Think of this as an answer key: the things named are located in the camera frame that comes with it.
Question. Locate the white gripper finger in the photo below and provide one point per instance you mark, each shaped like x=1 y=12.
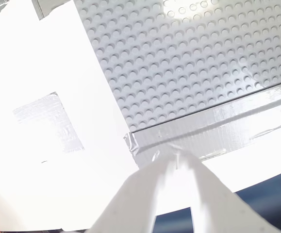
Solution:
x=135 y=201
x=215 y=208

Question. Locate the short grey tape piece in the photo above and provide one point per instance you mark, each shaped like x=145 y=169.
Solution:
x=45 y=7

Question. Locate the rectangular grey tape patch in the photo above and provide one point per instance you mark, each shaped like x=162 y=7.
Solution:
x=57 y=121

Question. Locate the grey studded baseplate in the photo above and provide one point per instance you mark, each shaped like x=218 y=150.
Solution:
x=179 y=60

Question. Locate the long grey duct tape strip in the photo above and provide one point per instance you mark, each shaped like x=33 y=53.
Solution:
x=203 y=131

